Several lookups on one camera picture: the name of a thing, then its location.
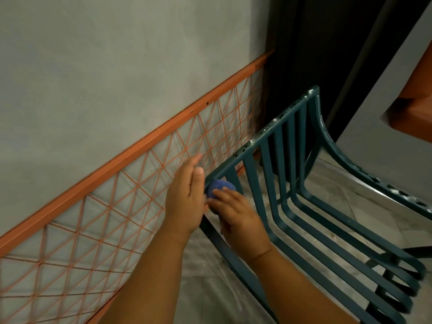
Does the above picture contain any person's right forearm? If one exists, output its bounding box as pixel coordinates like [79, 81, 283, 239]
[248, 244, 358, 324]

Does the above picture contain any person's left hand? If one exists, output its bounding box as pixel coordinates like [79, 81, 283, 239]
[165, 154, 206, 240]

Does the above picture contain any dark green metal chair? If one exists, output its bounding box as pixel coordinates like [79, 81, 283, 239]
[199, 85, 432, 324]

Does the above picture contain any orange cushioned bench grey base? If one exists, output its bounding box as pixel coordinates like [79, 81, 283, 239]
[332, 16, 432, 199]

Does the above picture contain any orange lattice wall panel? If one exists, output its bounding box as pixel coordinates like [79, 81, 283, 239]
[0, 49, 276, 324]

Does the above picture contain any dark planter box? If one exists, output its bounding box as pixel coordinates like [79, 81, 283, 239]
[263, 0, 385, 145]

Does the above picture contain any person's left forearm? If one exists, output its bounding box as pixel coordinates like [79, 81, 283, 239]
[98, 227, 191, 324]

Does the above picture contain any person's right hand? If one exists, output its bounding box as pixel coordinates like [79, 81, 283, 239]
[206, 187, 274, 260]

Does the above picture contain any blue cleaning cloth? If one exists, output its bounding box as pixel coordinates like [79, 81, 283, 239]
[206, 179, 237, 199]

